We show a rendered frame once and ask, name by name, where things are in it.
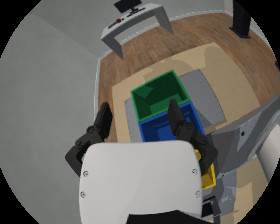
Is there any green open bin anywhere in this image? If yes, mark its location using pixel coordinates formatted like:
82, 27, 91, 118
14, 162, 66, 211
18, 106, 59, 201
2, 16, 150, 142
130, 69, 191, 123

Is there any blue bin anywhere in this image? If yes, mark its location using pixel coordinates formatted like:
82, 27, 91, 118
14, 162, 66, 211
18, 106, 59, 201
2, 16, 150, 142
138, 101, 205, 142

